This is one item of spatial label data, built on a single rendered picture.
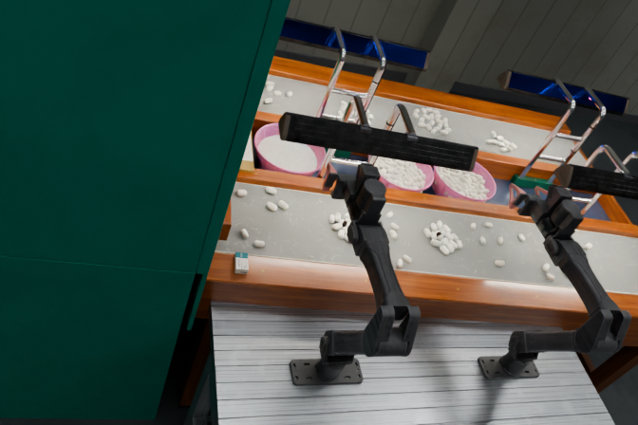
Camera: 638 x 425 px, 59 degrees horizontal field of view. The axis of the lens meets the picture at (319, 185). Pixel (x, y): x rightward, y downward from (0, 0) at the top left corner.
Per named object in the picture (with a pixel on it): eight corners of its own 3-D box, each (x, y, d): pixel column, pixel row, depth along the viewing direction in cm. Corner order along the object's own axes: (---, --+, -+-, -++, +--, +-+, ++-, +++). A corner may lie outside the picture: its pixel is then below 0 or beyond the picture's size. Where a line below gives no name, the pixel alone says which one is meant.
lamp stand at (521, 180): (550, 191, 253) (613, 112, 224) (512, 185, 247) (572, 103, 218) (533, 162, 266) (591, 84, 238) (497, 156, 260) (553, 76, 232)
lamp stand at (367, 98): (348, 158, 224) (392, 63, 195) (300, 150, 218) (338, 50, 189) (341, 128, 237) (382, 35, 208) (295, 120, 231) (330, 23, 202)
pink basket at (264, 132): (331, 175, 213) (340, 156, 207) (286, 202, 194) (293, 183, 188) (282, 134, 221) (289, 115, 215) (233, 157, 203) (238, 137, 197)
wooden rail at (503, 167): (591, 197, 264) (606, 180, 257) (201, 133, 210) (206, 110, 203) (585, 189, 268) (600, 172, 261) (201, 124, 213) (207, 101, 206)
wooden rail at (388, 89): (550, 158, 294) (572, 131, 282) (199, 94, 239) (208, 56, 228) (541, 143, 303) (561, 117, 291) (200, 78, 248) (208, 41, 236)
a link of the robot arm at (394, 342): (323, 330, 149) (379, 325, 120) (346, 330, 151) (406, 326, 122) (323, 355, 147) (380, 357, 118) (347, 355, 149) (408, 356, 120)
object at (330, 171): (324, 153, 149) (331, 177, 142) (348, 156, 151) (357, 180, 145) (316, 172, 153) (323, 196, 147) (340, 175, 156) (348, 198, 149)
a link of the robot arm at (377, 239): (353, 218, 134) (388, 331, 113) (386, 221, 137) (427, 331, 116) (336, 251, 142) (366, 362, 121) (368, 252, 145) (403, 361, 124)
